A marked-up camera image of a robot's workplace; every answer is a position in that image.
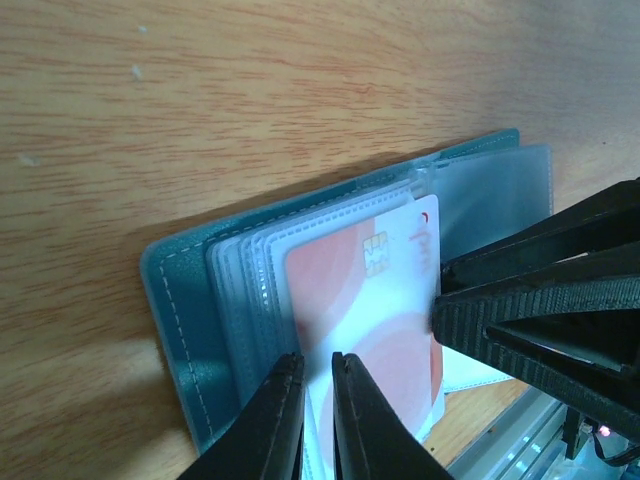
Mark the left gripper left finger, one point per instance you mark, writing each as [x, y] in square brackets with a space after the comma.
[266, 440]

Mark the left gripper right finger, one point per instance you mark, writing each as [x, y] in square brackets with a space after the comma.
[370, 441]

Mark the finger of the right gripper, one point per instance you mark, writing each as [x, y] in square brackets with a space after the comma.
[605, 220]
[577, 342]

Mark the blue card holder wallet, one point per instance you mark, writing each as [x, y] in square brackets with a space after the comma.
[491, 187]

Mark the right small circuit board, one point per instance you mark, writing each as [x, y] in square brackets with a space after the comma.
[577, 429]

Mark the aluminium front rail frame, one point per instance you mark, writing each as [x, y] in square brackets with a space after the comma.
[526, 442]

